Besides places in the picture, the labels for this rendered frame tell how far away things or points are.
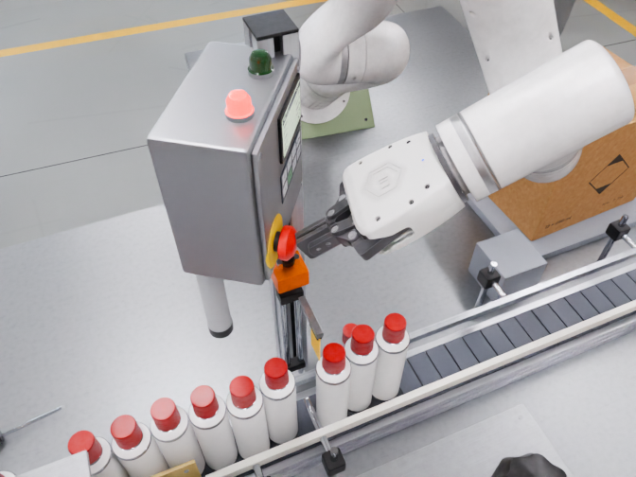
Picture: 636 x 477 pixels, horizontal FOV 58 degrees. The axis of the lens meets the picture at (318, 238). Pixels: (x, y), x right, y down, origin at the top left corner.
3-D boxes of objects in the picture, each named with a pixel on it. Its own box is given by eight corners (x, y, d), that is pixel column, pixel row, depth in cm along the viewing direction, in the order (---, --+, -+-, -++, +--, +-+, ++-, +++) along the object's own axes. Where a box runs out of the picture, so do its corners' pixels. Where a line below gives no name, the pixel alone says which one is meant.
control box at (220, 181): (182, 273, 64) (143, 137, 50) (229, 173, 75) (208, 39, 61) (270, 289, 63) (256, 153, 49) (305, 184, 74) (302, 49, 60)
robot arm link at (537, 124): (469, 132, 61) (451, 98, 53) (591, 64, 57) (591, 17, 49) (505, 200, 59) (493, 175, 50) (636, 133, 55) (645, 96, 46)
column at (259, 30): (285, 373, 106) (256, 37, 56) (276, 354, 109) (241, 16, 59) (308, 365, 108) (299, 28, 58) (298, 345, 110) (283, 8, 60)
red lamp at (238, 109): (221, 121, 52) (218, 99, 50) (230, 104, 53) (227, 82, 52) (249, 125, 51) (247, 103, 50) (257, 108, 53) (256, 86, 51)
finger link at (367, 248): (423, 196, 55) (379, 185, 59) (382, 263, 54) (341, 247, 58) (428, 203, 56) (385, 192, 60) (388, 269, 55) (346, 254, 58)
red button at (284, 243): (263, 241, 60) (291, 246, 59) (273, 215, 62) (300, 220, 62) (265, 264, 62) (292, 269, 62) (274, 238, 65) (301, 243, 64)
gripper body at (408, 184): (429, 106, 57) (332, 162, 60) (462, 172, 50) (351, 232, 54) (456, 152, 62) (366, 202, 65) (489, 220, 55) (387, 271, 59)
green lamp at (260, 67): (244, 78, 56) (242, 57, 54) (252, 63, 58) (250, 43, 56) (270, 80, 56) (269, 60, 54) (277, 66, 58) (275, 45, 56)
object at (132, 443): (143, 505, 86) (105, 452, 71) (135, 473, 90) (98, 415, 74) (177, 491, 88) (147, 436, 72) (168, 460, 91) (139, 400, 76)
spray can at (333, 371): (326, 436, 93) (327, 375, 78) (309, 411, 96) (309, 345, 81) (353, 420, 95) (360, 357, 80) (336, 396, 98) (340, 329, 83)
